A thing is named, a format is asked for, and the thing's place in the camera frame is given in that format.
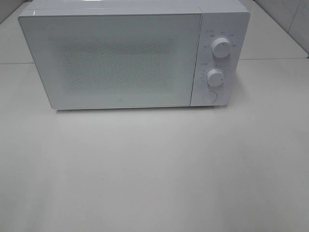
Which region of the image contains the round white door-release button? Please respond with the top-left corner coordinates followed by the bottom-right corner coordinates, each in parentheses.
top-left (202, 91), bottom-right (218, 105)

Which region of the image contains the white microwave door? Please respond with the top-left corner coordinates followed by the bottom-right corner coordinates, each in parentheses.
top-left (19, 14), bottom-right (201, 110)

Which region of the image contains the white microwave knob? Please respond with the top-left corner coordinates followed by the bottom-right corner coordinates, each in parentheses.
top-left (206, 69), bottom-right (224, 87)
top-left (211, 36), bottom-right (232, 58)

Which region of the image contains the white microwave oven body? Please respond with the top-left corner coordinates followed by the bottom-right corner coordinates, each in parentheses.
top-left (18, 0), bottom-right (250, 107)

